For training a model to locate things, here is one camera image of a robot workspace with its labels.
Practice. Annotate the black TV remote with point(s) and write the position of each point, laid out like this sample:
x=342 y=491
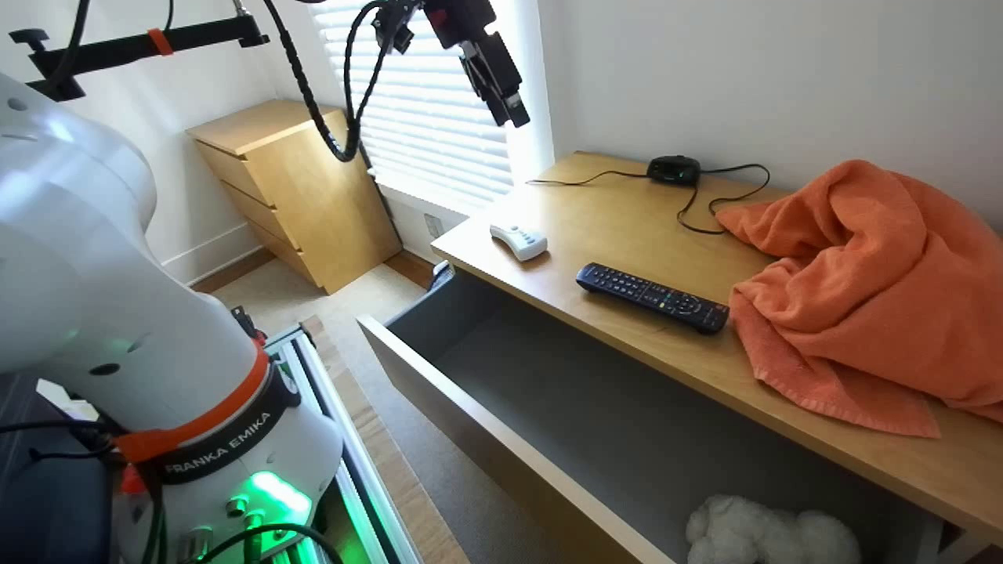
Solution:
x=646 y=294

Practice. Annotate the black mounting bar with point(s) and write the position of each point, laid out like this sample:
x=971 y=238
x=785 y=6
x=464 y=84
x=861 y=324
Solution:
x=126 y=43

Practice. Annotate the orange towel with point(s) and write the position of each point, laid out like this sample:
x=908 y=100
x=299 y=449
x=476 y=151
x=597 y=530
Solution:
x=877 y=293

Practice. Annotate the white window blinds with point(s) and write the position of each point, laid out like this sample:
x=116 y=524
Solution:
x=440 y=125

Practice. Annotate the dark equipment box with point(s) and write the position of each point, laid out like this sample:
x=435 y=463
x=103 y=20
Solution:
x=51 y=502

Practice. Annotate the open grey-lined drawer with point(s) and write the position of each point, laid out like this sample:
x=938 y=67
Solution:
x=584 y=416

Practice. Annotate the black round puck device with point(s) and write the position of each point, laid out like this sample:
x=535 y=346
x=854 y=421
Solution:
x=675 y=170

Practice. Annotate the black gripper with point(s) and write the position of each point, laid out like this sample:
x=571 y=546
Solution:
x=474 y=33

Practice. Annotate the small white remote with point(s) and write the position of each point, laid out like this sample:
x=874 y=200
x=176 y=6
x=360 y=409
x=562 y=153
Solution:
x=518 y=242

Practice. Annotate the white plush toy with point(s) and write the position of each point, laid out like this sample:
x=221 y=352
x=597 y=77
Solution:
x=754 y=532

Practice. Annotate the light wood dresser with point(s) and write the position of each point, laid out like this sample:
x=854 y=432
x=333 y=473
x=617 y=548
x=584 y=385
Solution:
x=627 y=222

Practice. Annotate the aluminium robot stand frame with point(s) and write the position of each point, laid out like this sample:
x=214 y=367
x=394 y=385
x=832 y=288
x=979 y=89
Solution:
x=360 y=490

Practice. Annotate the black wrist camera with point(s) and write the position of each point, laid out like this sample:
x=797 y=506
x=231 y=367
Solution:
x=397 y=25

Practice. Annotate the small wooden drawer chest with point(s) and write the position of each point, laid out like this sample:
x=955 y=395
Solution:
x=302 y=198

